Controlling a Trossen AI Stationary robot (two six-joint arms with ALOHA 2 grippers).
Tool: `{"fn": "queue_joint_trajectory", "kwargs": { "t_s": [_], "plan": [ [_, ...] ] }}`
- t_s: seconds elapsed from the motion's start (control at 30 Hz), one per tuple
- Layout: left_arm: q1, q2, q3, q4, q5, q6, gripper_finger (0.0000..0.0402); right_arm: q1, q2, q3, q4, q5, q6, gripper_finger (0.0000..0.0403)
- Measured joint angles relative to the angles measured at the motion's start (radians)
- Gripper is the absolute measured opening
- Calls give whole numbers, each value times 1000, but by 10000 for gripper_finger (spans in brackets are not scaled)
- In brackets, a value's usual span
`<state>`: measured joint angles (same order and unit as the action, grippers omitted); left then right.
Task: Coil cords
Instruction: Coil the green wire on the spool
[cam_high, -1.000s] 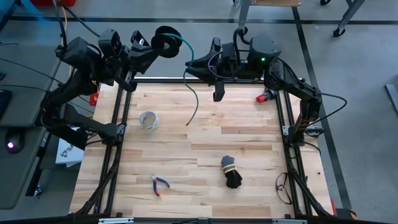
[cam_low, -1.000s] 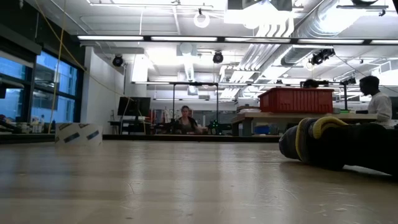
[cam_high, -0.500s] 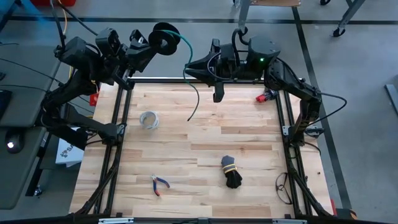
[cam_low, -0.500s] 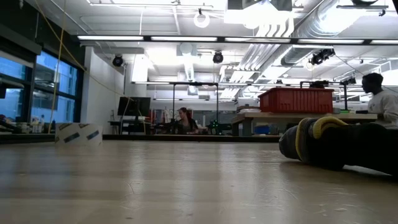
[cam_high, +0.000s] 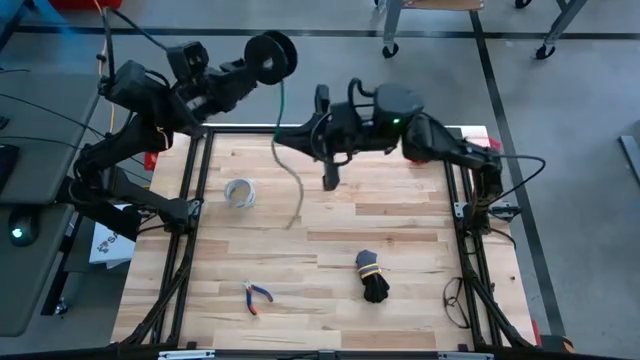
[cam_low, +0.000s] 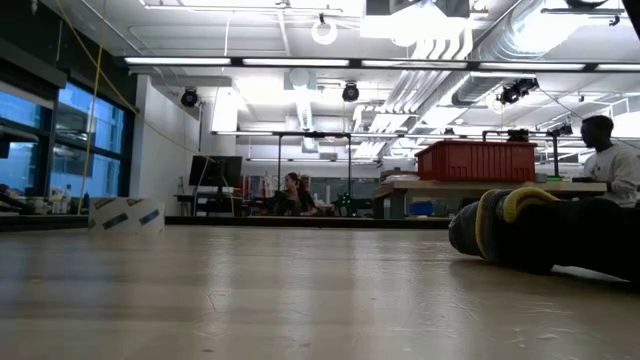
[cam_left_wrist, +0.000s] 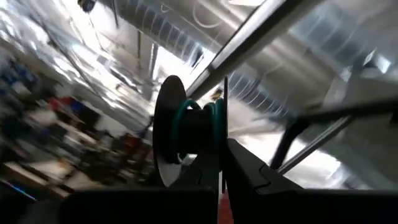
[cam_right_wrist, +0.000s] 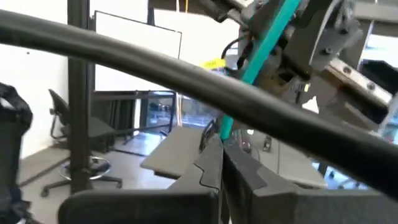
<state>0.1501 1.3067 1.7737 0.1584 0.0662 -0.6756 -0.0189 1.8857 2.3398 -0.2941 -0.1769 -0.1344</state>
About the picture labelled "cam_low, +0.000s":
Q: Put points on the black shelf table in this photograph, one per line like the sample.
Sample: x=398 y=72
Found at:
x=20 y=205

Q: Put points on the red ribbed crate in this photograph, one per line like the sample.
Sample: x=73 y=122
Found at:
x=475 y=162

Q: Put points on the black gantry frame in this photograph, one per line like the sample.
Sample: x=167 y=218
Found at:
x=315 y=134

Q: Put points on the black beam with light strips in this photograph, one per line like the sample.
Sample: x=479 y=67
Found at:
x=175 y=61

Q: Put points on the silver ventilation duct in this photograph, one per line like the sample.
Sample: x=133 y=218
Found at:
x=500 y=40

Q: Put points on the black monitor desk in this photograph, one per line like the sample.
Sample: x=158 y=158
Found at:
x=200 y=200

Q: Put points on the black table frame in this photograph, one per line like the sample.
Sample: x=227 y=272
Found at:
x=300 y=222

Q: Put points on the black and yellow glove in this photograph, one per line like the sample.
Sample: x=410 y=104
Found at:
x=575 y=235

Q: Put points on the person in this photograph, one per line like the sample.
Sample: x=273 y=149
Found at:
x=617 y=170
x=296 y=197

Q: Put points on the black background robot arm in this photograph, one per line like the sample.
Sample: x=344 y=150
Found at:
x=350 y=204

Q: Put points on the black ceiling camera cluster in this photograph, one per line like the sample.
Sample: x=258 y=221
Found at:
x=517 y=90

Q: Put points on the black round ceiling speaker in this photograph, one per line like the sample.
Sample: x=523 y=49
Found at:
x=350 y=92
x=189 y=98

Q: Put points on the blue bin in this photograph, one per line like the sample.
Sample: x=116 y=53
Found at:
x=421 y=208

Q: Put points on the wooden table green legs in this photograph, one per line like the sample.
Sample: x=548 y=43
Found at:
x=475 y=189

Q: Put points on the black computer monitor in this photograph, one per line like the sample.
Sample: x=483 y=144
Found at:
x=215 y=171

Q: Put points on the black framed window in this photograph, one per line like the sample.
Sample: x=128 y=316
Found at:
x=47 y=150

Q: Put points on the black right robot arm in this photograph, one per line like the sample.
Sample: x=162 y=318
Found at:
x=635 y=10

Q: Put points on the black overhead box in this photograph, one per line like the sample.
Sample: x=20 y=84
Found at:
x=385 y=6

